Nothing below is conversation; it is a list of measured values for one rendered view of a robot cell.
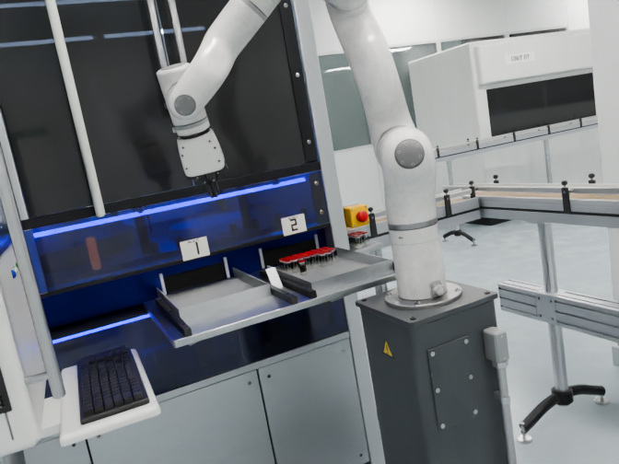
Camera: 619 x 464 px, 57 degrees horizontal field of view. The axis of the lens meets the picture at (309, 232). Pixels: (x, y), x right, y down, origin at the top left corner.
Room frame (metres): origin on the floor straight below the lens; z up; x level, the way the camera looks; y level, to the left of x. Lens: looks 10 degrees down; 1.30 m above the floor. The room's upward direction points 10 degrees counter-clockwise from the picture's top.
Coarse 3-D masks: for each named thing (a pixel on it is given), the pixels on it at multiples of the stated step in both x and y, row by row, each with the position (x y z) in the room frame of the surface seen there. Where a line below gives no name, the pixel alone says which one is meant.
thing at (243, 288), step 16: (240, 272) 1.78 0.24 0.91; (192, 288) 1.80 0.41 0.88; (208, 288) 1.76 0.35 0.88; (224, 288) 1.73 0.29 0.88; (240, 288) 1.69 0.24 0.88; (256, 288) 1.54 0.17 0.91; (176, 304) 1.64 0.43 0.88; (192, 304) 1.61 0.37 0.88; (208, 304) 1.48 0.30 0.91; (224, 304) 1.50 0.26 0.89; (240, 304) 1.52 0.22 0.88
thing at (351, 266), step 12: (348, 252) 1.82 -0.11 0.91; (360, 252) 1.75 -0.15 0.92; (336, 264) 1.78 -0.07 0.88; (348, 264) 1.76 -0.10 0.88; (360, 264) 1.73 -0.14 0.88; (372, 264) 1.57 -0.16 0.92; (384, 264) 1.58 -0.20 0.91; (288, 276) 1.63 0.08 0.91; (300, 276) 1.71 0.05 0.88; (312, 276) 1.68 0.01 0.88; (324, 276) 1.66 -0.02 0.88; (336, 276) 1.52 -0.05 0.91; (348, 276) 1.53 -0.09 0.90; (360, 276) 1.55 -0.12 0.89; (372, 276) 1.56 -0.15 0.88; (312, 288) 1.49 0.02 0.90; (324, 288) 1.50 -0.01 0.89
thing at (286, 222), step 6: (294, 216) 1.88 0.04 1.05; (300, 216) 1.89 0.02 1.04; (282, 222) 1.86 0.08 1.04; (288, 222) 1.87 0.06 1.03; (294, 222) 1.88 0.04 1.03; (300, 222) 1.89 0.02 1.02; (288, 228) 1.87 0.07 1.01; (294, 228) 1.88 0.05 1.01; (300, 228) 1.89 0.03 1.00; (306, 228) 1.89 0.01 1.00; (288, 234) 1.87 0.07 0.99
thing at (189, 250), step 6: (192, 240) 1.74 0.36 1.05; (198, 240) 1.75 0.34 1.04; (204, 240) 1.75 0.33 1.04; (186, 246) 1.73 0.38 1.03; (192, 246) 1.74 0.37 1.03; (198, 246) 1.75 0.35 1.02; (204, 246) 1.75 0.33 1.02; (186, 252) 1.73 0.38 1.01; (192, 252) 1.74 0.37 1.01; (204, 252) 1.75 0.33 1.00; (186, 258) 1.73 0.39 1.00; (192, 258) 1.73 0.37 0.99
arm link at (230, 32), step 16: (240, 0) 1.34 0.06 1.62; (224, 16) 1.35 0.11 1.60; (240, 16) 1.34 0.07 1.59; (256, 16) 1.35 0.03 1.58; (208, 32) 1.36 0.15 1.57; (224, 32) 1.35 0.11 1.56; (240, 32) 1.35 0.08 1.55; (208, 48) 1.32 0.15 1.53; (224, 48) 1.34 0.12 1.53; (240, 48) 1.38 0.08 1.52; (192, 64) 1.29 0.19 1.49; (208, 64) 1.30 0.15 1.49; (224, 64) 1.33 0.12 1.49; (192, 80) 1.28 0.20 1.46; (208, 80) 1.29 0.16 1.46; (224, 80) 1.33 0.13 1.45; (176, 96) 1.29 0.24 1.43; (192, 96) 1.29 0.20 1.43; (208, 96) 1.30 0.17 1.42; (176, 112) 1.29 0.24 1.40; (192, 112) 1.30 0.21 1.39
